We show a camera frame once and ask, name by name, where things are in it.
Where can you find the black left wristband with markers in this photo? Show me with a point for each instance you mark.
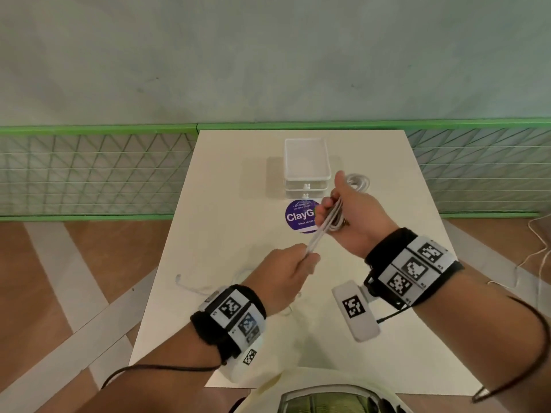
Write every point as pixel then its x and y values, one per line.
pixel 215 326

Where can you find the white plastic drawer box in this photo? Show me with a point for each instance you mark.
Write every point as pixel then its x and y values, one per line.
pixel 306 161

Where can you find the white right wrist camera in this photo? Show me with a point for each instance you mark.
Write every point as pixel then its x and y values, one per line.
pixel 357 309

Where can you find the person's right hand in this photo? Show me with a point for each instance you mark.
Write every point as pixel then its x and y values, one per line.
pixel 361 219

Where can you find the black wristband with markers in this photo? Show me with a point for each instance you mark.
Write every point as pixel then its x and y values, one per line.
pixel 387 249
pixel 215 326

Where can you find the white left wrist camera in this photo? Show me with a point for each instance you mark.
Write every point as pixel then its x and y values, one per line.
pixel 236 369

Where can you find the person's left forearm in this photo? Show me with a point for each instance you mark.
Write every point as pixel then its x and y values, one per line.
pixel 163 387

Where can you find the person's left hand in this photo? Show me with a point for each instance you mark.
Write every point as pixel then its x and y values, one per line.
pixel 275 275

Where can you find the black right wristband with markers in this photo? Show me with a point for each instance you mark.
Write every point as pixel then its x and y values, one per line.
pixel 387 249

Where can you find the person's right thumb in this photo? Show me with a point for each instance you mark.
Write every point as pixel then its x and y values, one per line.
pixel 341 184

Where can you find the purple round sticker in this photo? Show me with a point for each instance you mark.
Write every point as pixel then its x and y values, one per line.
pixel 297 217

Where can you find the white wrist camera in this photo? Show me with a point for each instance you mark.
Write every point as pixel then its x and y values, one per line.
pixel 236 369
pixel 357 309

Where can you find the person's left fingers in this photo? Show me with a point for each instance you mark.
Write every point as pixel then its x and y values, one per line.
pixel 308 264

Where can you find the person's right forearm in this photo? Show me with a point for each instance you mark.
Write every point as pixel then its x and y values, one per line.
pixel 473 339

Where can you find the white headset visor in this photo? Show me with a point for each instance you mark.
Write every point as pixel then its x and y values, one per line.
pixel 267 389

